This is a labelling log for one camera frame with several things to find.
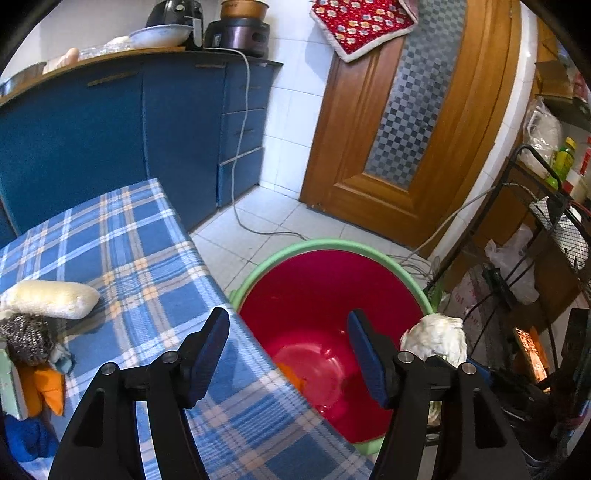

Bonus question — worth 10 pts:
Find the white plastic bag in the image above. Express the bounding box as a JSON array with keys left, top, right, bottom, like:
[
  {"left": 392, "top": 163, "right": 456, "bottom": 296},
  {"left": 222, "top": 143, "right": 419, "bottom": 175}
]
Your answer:
[{"left": 522, "top": 97, "right": 564, "bottom": 178}]

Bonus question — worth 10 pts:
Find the black air fryer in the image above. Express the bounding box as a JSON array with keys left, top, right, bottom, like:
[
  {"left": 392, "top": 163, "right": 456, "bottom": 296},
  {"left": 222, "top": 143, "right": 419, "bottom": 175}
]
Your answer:
[{"left": 146, "top": 0, "right": 204, "bottom": 51}]

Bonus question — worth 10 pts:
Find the white bowl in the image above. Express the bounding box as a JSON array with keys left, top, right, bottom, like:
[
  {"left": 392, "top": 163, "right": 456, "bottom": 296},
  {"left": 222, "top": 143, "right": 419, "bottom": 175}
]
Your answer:
[{"left": 128, "top": 24, "right": 192, "bottom": 48}]

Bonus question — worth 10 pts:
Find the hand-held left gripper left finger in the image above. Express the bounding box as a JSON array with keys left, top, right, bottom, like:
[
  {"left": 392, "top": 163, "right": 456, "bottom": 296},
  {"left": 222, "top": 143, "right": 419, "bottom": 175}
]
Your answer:
[{"left": 48, "top": 307, "right": 232, "bottom": 480}]

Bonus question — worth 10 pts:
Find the black metal wire rack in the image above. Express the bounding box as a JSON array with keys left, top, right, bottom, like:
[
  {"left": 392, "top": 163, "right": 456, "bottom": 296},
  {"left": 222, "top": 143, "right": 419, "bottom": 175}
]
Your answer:
[{"left": 425, "top": 145, "right": 591, "bottom": 416}]

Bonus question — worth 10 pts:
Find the white and green box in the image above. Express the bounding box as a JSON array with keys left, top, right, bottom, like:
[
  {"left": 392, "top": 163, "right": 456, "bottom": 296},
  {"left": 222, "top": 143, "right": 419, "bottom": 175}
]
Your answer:
[{"left": 0, "top": 346, "right": 29, "bottom": 421}]

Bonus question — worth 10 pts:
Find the blue kitchen cabinet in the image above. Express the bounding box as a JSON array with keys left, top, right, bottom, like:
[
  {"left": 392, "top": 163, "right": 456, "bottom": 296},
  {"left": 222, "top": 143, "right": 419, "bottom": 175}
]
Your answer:
[{"left": 0, "top": 46, "right": 283, "bottom": 236}]

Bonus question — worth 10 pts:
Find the orange cloth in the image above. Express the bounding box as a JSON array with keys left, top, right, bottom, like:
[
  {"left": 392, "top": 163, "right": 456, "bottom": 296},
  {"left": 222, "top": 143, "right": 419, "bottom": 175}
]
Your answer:
[{"left": 21, "top": 364, "right": 65, "bottom": 416}]

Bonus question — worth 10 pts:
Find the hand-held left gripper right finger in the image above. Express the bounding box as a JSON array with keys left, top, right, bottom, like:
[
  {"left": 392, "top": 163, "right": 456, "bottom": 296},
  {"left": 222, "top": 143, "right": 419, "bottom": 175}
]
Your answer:
[{"left": 347, "top": 309, "right": 532, "bottom": 480}]

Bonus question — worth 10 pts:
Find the grey cable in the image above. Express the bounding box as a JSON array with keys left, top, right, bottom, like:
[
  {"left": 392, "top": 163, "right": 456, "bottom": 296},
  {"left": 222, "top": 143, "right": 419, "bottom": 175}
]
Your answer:
[{"left": 397, "top": 182, "right": 513, "bottom": 278}]

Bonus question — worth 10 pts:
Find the steel wool scrubber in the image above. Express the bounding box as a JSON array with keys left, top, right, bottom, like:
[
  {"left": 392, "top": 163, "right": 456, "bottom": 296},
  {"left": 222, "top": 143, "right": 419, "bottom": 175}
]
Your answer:
[{"left": 0, "top": 314, "right": 55, "bottom": 366}]

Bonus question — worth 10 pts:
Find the blue cloth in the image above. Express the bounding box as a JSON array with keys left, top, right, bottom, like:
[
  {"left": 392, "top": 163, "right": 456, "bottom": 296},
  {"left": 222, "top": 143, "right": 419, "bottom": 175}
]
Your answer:
[{"left": 4, "top": 415, "right": 61, "bottom": 462}]

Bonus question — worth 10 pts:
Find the orange peel piece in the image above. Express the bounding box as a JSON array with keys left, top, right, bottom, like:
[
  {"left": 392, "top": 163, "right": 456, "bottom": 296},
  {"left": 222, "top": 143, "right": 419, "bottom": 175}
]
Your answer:
[{"left": 277, "top": 362, "right": 309, "bottom": 393}]

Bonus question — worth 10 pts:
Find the red quilted floral cloth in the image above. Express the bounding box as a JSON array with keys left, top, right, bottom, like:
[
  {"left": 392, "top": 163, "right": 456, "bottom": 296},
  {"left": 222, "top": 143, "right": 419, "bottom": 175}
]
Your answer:
[{"left": 309, "top": 0, "right": 419, "bottom": 63}]

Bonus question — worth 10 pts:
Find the yellow sponge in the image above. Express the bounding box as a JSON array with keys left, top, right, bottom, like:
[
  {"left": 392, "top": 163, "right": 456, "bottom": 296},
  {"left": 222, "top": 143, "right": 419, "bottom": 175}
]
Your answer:
[{"left": 0, "top": 279, "right": 101, "bottom": 320}]

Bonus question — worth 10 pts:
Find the red bucket with green rim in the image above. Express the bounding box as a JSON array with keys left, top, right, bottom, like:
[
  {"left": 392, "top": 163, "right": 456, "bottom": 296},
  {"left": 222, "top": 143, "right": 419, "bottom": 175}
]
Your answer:
[{"left": 229, "top": 237, "right": 440, "bottom": 457}]

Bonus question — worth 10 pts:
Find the brown pot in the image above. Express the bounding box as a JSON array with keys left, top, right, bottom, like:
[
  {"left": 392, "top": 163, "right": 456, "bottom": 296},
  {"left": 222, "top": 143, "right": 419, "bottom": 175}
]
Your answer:
[{"left": 220, "top": 0, "right": 269, "bottom": 23}]

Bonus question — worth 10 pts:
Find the white power cable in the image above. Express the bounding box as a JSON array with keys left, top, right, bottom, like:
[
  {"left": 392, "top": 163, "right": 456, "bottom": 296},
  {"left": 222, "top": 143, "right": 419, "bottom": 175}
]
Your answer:
[{"left": 203, "top": 46, "right": 308, "bottom": 241}]

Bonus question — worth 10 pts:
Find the cardboard box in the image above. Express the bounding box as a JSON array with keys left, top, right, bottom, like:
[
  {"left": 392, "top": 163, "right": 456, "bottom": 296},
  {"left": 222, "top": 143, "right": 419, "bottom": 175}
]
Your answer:
[{"left": 536, "top": 60, "right": 573, "bottom": 97}]

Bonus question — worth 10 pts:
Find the wooden door with glass panel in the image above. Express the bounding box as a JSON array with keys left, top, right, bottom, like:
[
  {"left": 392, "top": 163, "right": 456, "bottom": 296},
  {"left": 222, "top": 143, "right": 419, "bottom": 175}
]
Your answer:
[{"left": 299, "top": 0, "right": 525, "bottom": 247}]

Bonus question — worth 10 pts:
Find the clear plastic food bag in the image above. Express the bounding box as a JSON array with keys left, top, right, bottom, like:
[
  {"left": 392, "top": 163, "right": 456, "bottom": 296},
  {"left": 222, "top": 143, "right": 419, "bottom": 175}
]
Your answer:
[{"left": 78, "top": 36, "right": 134, "bottom": 61}]

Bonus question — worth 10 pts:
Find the dark purple rice cooker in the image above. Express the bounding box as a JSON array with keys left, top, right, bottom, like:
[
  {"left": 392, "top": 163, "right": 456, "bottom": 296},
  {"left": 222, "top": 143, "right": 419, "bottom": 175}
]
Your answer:
[{"left": 204, "top": 19, "right": 271, "bottom": 58}]

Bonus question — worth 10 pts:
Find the blue plaid tablecloth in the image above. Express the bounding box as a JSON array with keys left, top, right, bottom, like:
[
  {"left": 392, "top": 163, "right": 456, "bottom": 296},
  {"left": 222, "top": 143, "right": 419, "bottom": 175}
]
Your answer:
[{"left": 0, "top": 179, "right": 375, "bottom": 480}]

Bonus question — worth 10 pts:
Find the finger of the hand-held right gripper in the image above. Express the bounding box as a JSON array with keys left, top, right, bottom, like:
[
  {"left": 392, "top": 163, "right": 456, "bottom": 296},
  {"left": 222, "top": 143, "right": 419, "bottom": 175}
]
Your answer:
[{"left": 475, "top": 364, "right": 552, "bottom": 416}]

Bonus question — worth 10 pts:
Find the crumpled clear plastic bag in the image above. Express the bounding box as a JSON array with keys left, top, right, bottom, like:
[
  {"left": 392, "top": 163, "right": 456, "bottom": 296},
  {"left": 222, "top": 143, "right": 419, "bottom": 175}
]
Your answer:
[{"left": 485, "top": 224, "right": 541, "bottom": 303}]

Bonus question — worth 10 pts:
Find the green bottle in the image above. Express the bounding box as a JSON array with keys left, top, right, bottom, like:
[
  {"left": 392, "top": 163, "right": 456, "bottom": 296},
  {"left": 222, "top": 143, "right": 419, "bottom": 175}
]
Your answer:
[{"left": 551, "top": 137, "right": 578, "bottom": 181}]

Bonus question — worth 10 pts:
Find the steel basin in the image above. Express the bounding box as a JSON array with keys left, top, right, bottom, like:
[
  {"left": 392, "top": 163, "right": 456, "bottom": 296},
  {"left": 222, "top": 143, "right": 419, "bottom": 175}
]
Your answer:
[{"left": 0, "top": 61, "right": 47, "bottom": 95}]

